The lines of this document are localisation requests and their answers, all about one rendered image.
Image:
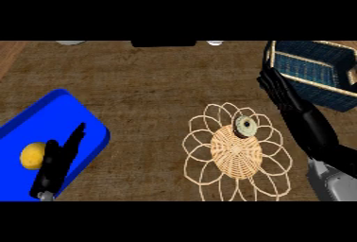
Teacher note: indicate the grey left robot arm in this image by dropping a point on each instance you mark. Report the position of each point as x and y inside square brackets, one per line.
[45, 196]

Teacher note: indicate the small white round object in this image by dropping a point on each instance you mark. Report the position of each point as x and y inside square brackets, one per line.
[214, 42]

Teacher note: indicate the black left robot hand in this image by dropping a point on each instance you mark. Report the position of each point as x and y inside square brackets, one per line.
[52, 170]

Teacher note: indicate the tan wicker flower placemat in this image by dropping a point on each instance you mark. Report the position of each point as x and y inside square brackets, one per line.
[236, 157]

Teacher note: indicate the blue cutting board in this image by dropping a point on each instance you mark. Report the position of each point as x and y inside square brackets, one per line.
[51, 138]

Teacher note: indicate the pale grey round object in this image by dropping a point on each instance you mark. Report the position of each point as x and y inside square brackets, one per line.
[71, 42]

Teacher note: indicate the yellow lemon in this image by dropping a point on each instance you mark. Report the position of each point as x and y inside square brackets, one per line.
[31, 155]

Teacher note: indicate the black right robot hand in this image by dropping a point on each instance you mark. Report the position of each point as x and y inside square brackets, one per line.
[307, 123]

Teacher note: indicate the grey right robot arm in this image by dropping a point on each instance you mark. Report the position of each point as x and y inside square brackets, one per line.
[332, 182]

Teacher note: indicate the dark blue wicker basket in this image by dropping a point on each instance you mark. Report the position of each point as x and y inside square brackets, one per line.
[312, 72]

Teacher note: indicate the pale green frosted cupcake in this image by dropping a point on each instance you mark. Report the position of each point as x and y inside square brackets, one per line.
[244, 126]

